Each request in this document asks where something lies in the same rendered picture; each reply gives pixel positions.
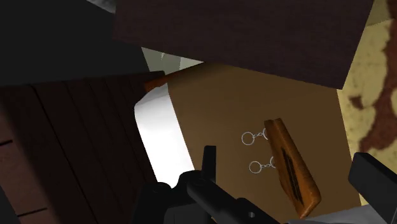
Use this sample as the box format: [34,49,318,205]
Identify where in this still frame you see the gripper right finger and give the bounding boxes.
[347,151,397,224]

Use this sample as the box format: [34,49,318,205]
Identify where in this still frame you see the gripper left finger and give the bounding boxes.
[133,145,281,224]

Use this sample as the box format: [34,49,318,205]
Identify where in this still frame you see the orange wooden key holder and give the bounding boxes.
[241,118,323,220]

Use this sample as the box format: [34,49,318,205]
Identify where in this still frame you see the brown wooden table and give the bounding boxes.
[167,63,363,223]

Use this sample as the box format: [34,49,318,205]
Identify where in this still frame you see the dark brown planked wooden furniture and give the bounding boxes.
[0,70,170,224]

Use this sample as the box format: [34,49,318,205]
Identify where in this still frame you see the dark brown robot stand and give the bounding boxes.
[113,0,375,90]

